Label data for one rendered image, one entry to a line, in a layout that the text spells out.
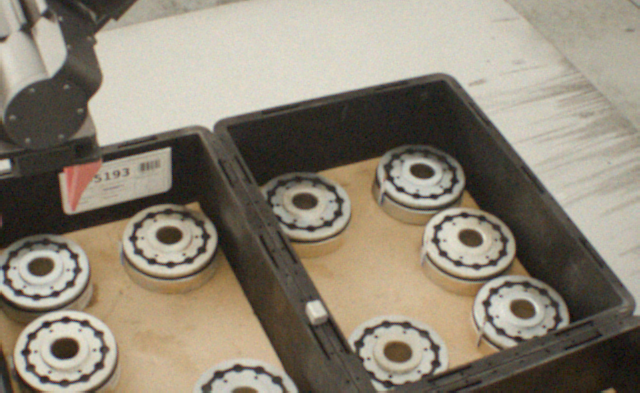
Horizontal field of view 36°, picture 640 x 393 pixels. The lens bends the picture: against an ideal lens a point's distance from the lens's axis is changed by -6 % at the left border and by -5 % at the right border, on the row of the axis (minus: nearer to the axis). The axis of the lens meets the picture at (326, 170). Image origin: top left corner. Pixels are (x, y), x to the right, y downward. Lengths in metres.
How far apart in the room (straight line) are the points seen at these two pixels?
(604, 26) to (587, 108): 1.60
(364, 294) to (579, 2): 2.31
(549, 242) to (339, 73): 0.60
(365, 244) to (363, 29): 0.62
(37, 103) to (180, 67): 0.94
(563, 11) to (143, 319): 2.36
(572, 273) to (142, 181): 0.47
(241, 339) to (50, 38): 0.47
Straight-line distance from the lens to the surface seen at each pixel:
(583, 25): 3.17
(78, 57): 0.64
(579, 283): 1.05
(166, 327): 1.03
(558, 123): 1.56
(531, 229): 1.10
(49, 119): 0.65
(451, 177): 1.17
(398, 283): 1.09
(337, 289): 1.07
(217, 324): 1.03
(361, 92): 1.16
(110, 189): 1.10
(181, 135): 1.09
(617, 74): 2.99
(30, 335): 1.00
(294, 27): 1.66
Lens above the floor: 1.63
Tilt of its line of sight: 42 degrees down
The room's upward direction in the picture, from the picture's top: 6 degrees clockwise
